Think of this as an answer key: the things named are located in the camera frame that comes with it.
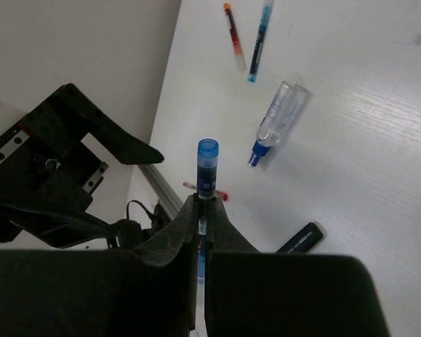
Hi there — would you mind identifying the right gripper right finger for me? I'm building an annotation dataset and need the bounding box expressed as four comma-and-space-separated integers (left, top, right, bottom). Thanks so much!
204, 199, 389, 336

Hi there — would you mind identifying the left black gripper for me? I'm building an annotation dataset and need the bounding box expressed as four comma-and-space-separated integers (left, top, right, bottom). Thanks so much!
0, 84, 164, 246

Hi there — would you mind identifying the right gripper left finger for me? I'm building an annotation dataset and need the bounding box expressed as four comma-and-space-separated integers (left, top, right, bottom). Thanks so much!
0, 195, 198, 336

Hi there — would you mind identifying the blue gel pen clear cap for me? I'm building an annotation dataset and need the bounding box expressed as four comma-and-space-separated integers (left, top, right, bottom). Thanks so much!
196, 138, 219, 308

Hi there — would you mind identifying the red gel pen clear cap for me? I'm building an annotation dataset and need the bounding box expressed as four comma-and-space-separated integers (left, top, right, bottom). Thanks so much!
223, 3, 246, 72

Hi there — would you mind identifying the blue gel pen teal end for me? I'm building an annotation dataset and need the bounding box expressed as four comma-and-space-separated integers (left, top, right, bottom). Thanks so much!
248, 0, 274, 83

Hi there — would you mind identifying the purple black highlighter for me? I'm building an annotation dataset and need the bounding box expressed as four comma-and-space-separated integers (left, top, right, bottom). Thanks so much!
277, 222, 324, 253

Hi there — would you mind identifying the aluminium front rail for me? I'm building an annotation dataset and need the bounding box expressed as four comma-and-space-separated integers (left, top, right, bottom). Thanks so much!
139, 164, 184, 219

